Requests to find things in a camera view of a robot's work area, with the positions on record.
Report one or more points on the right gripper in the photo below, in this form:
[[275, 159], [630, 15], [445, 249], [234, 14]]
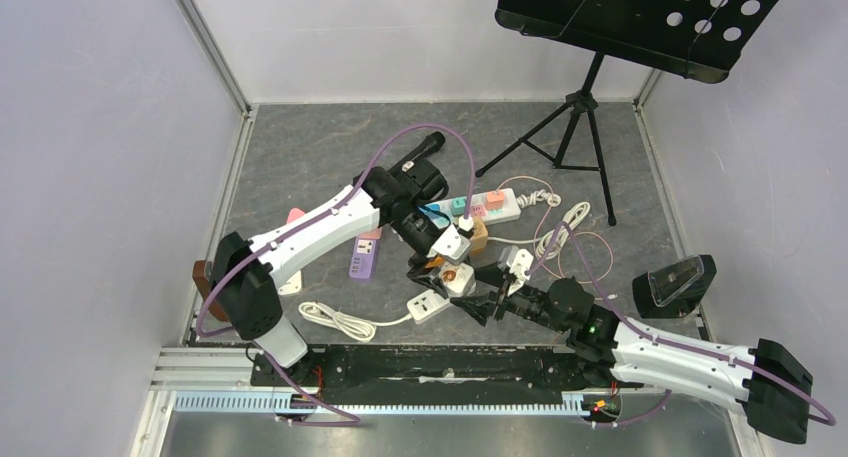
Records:
[[501, 294]]

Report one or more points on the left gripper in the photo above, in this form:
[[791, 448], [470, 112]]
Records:
[[427, 277]]

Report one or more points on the white cube socket adapter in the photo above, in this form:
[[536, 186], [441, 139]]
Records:
[[457, 280]]

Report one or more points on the blue plug adapter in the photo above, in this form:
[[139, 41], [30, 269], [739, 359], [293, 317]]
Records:
[[436, 215]]

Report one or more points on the tan cube socket adapter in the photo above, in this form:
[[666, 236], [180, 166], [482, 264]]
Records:
[[480, 236]]

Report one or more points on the pink cube socket adapter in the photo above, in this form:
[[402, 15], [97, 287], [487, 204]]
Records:
[[374, 234]]

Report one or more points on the teal usb charger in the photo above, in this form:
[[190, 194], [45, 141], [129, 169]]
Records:
[[459, 206]]

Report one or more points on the salmon pink usb charger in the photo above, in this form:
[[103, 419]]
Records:
[[494, 200]]

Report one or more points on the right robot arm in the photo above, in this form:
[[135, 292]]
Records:
[[765, 383]]

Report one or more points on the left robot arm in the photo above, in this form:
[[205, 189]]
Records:
[[247, 273]]

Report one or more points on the orange power strip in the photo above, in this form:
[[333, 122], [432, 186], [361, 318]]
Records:
[[435, 262]]

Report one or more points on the white small power strip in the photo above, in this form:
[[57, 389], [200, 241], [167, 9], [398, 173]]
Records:
[[426, 305]]

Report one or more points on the purple power strip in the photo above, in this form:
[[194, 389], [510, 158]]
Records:
[[363, 258]]

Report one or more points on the white multicolour power strip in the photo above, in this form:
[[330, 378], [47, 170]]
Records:
[[511, 210]]

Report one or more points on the white square adapter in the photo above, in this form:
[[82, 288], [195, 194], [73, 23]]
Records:
[[292, 286]]

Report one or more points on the black microphone orange end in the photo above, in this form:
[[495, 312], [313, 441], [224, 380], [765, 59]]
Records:
[[430, 144]]

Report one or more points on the pink triangular socket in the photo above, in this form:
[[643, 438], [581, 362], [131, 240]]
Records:
[[294, 215]]

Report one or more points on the right metronome black base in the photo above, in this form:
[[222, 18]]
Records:
[[674, 291]]

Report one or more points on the left metronome brown base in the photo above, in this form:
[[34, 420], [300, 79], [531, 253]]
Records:
[[201, 270]]

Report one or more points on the black music stand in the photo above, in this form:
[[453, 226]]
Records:
[[700, 40]]

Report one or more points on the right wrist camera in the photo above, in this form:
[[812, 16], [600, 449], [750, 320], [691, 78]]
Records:
[[514, 264]]

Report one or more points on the white cord small strip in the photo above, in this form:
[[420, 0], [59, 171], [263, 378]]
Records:
[[359, 329]]

